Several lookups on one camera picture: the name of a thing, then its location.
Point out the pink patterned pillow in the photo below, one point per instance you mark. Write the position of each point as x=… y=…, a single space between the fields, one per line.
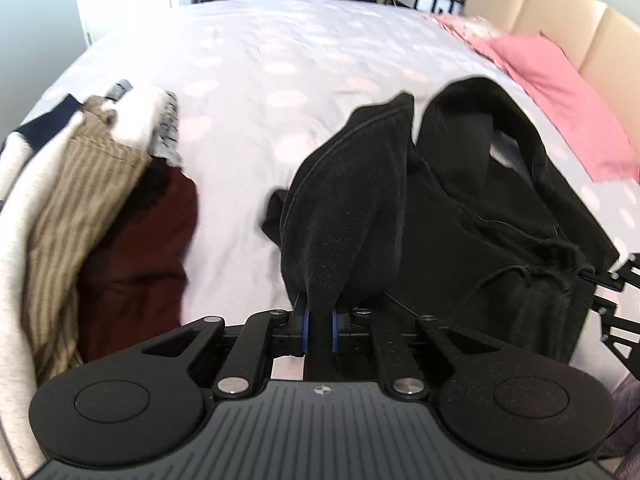
x=462 y=32

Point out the beige padded headboard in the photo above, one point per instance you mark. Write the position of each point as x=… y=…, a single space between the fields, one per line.
x=575 y=15

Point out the maroon garment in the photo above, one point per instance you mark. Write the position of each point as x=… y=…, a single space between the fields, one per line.
x=135 y=260

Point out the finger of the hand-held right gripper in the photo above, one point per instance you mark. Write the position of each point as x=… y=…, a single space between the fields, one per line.
x=625 y=272
x=622 y=332

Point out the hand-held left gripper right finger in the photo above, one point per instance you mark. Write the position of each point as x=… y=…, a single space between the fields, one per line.
x=335 y=332

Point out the polka dot bed sheet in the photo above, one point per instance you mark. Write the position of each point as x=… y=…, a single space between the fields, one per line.
x=280 y=85

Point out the brown striped garment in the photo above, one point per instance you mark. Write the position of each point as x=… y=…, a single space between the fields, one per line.
x=65 y=210

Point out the black hoodie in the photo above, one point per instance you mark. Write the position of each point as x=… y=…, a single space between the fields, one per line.
x=450 y=220

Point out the cream white garment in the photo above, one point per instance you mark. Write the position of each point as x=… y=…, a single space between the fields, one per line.
x=15 y=260

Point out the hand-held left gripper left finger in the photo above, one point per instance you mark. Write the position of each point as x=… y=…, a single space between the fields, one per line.
x=305 y=332

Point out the navy garment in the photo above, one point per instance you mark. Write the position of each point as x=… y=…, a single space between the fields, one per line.
x=47 y=127

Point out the grey patterned garment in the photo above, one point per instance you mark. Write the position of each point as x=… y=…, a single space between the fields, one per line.
x=169 y=130

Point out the white fluffy garment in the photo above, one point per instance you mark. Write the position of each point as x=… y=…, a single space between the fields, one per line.
x=135 y=120

